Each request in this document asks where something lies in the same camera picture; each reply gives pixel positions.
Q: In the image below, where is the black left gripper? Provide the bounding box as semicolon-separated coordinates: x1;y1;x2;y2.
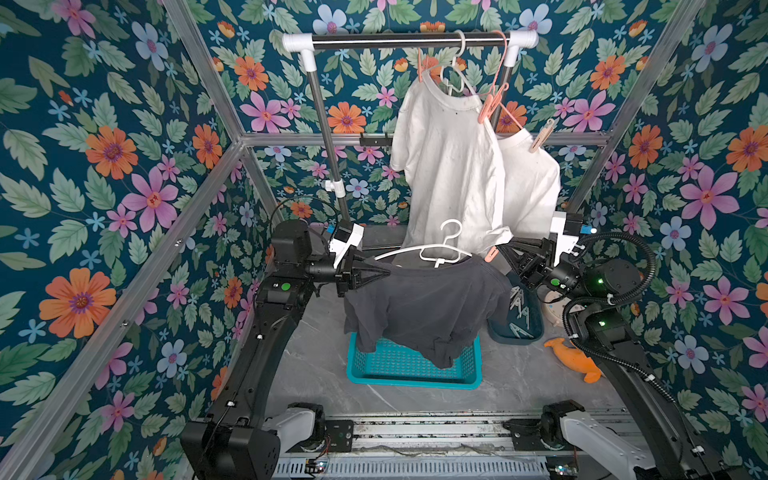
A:
295;254;384;302

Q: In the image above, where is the white printed t-shirt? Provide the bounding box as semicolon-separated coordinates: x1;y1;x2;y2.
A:
498;129;561;239

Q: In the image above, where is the dark grey t-shirt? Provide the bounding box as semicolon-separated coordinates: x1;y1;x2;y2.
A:
344;257;512;369

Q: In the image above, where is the white plastic hanger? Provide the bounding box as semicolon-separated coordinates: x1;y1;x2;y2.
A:
374;219;472;269
429;30;477;98

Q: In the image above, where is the beige clothespin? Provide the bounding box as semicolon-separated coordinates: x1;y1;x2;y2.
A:
529;118;557;153

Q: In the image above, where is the plain white t-shirt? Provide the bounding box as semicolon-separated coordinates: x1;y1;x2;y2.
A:
390;77;512;254

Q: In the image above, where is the pink wire hanger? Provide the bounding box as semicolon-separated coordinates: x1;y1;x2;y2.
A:
477;30;538;131

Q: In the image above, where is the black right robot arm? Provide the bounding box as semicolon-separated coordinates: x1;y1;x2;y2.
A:
497;232;749;479

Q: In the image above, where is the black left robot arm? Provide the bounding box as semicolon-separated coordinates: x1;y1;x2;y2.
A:
180;220;389;479

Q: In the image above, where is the teal clothespin tray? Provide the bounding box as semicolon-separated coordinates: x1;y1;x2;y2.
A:
487;282;544;345

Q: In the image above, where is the teal laundry basket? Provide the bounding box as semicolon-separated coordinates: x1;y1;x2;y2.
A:
346;333;483;390

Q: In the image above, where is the orange plush toy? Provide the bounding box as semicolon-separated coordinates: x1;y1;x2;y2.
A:
544;338;602;384

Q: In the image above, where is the white steel clothes rack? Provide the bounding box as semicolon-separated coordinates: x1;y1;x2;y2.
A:
282;31;504;220

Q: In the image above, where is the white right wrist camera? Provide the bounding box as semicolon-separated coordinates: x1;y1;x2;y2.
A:
550;211;597;266

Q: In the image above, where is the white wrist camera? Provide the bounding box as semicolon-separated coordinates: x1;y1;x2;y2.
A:
550;211;597;266
328;219;364;269

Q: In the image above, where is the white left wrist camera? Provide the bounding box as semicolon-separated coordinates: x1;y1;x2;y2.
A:
328;219;364;269

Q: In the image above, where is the black wall hook rail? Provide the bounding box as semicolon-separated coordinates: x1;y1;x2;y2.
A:
358;133;393;147

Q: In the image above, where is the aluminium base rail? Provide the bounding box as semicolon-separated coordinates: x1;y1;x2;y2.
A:
179;413;697;480

